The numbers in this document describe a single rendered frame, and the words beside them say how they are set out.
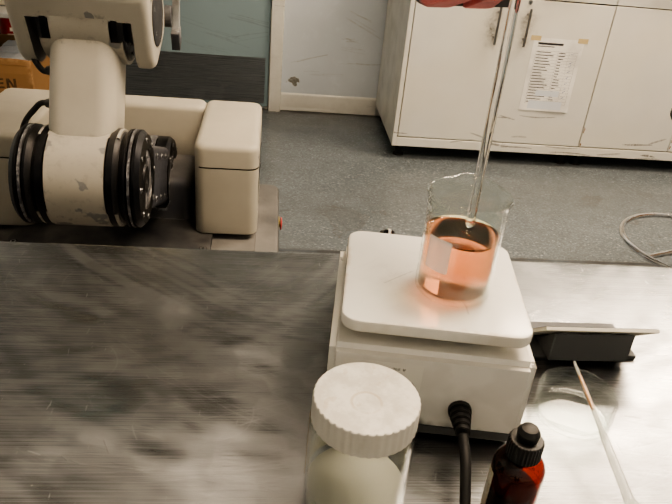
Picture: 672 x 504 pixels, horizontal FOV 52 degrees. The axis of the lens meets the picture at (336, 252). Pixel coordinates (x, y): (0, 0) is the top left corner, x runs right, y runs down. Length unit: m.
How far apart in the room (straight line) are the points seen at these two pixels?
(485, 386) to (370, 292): 0.09
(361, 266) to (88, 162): 0.76
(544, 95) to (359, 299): 2.65
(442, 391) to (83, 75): 0.91
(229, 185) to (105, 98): 0.34
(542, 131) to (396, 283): 2.67
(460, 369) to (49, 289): 0.35
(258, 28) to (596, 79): 1.52
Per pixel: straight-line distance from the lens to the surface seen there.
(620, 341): 0.58
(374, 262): 0.48
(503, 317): 0.45
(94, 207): 1.19
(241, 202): 1.43
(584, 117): 3.15
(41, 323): 0.58
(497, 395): 0.45
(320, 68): 3.42
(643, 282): 0.73
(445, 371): 0.44
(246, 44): 3.38
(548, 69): 3.02
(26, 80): 2.59
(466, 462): 0.43
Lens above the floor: 1.08
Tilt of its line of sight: 29 degrees down
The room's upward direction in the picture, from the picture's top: 6 degrees clockwise
